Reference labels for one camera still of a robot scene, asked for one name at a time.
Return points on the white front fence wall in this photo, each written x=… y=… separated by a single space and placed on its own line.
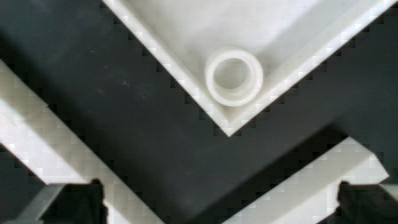
x=52 y=152

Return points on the white right fence wall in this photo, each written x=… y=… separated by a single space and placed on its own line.
x=301 y=201

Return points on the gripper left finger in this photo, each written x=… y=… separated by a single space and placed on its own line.
x=67 y=204

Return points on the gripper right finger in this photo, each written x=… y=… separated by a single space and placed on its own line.
x=369 y=204

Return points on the white fence wall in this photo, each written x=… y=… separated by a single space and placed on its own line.
x=52 y=152
x=301 y=201

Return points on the white square tabletop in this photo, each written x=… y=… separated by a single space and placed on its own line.
x=241 y=46

